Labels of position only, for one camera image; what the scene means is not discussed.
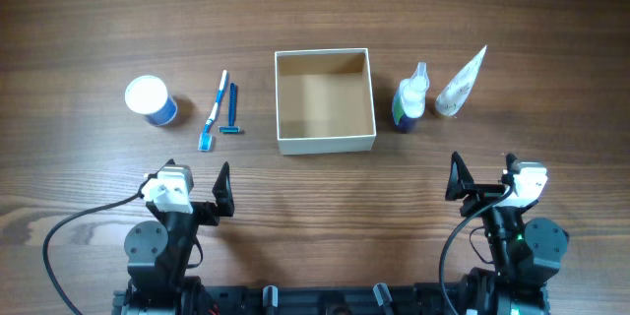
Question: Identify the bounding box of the blue white toothbrush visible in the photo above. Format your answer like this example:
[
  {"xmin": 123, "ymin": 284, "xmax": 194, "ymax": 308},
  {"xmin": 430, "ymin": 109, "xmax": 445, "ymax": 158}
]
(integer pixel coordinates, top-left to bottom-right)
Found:
[{"xmin": 198, "ymin": 70, "xmax": 229, "ymax": 152}]

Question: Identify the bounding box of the white lidded blue jar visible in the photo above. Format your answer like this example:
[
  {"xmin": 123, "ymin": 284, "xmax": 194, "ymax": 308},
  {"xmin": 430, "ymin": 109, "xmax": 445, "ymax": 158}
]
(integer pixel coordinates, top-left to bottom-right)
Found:
[{"xmin": 124, "ymin": 75, "xmax": 178, "ymax": 126}]

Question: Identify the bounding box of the white floral cosmetic tube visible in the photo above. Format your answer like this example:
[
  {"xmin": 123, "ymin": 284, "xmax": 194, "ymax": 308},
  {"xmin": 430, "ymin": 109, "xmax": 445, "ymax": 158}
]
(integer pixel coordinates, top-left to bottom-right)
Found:
[{"xmin": 435, "ymin": 46, "xmax": 487, "ymax": 117}]

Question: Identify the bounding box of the clear spray bottle dark liquid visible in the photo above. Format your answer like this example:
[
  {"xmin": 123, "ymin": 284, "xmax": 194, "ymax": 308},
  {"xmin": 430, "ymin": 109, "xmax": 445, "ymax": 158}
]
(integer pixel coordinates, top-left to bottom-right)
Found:
[{"xmin": 392, "ymin": 62, "xmax": 429, "ymax": 133}]

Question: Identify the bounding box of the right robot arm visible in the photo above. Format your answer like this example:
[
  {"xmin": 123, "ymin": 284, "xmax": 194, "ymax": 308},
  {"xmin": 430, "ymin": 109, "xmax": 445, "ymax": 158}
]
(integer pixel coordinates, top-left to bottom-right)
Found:
[{"xmin": 438, "ymin": 152, "xmax": 569, "ymax": 314}]

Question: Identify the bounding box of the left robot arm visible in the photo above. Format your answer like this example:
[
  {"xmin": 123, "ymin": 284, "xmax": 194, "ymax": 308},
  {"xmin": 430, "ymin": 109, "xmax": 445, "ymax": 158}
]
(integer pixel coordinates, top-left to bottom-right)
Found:
[{"xmin": 112, "ymin": 159, "xmax": 234, "ymax": 315}]

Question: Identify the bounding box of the blue disposable razor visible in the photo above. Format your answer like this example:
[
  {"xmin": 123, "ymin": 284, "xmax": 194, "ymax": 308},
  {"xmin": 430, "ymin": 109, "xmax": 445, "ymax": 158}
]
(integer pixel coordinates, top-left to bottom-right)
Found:
[{"xmin": 219, "ymin": 83, "xmax": 241, "ymax": 134}]

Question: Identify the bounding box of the white cardboard box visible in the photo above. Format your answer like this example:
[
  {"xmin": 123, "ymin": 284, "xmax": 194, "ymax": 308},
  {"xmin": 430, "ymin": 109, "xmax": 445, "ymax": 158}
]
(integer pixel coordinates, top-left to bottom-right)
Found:
[{"xmin": 275, "ymin": 48, "xmax": 377, "ymax": 156}]

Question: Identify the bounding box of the right black cable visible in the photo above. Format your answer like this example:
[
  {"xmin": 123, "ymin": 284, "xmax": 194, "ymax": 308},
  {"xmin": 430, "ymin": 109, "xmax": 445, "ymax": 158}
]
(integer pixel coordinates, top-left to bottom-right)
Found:
[{"xmin": 438, "ymin": 184, "xmax": 516, "ymax": 315}]

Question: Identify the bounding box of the black cable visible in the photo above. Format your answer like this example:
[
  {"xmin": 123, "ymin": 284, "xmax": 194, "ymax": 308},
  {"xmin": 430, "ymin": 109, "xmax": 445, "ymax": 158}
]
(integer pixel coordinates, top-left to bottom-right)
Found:
[
  {"xmin": 42, "ymin": 191, "xmax": 147, "ymax": 315},
  {"xmin": 438, "ymin": 184, "xmax": 516, "ymax": 315}
]

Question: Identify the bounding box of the left black cable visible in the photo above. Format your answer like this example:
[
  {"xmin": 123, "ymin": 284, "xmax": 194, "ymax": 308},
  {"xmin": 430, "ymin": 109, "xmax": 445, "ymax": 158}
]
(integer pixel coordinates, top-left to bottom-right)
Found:
[{"xmin": 42, "ymin": 191, "xmax": 147, "ymax": 315}]

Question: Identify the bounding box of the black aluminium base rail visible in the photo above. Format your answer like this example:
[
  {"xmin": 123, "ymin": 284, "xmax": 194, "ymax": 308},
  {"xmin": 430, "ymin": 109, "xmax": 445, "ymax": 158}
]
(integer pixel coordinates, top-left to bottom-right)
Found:
[{"xmin": 111, "ymin": 283, "xmax": 550, "ymax": 315}]

